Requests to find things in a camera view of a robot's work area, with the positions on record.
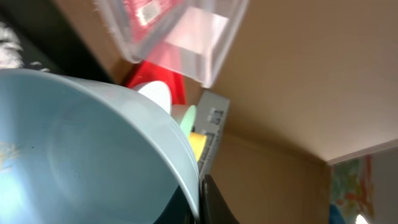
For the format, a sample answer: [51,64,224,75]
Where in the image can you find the red sauce packet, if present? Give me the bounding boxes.
[123,0,183,42]

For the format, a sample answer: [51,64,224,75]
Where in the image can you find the light blue bowl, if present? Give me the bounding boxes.
[1,69,200,223]

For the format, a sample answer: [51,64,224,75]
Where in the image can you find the rice and food scraps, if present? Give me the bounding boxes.
[1,22,50,72]

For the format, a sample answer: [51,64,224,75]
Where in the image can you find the grey dishwasher rack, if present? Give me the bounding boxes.
[194,90,230,180]

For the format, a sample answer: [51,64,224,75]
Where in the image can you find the red serving tray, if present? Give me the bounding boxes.
[122,42,187,105]

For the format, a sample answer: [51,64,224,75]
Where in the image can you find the light blue plate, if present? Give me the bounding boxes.
[132,81,172,114]

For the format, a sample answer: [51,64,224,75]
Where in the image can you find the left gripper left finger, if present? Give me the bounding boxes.
[154,187,195,224]

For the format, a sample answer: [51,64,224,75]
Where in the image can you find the black plastic tray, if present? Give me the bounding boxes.
[1,0,114,83]

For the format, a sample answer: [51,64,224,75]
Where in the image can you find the mint green bowl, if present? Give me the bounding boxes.
[171,105,197,138]

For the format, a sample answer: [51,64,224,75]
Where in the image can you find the clear plastic bin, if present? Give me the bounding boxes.
[95,0,249,88]

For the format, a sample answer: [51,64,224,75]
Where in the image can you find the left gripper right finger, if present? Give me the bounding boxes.
[201,174,239,224]

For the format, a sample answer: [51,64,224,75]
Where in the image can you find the yellow plastic cup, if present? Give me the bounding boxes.
[188,133,207,161]

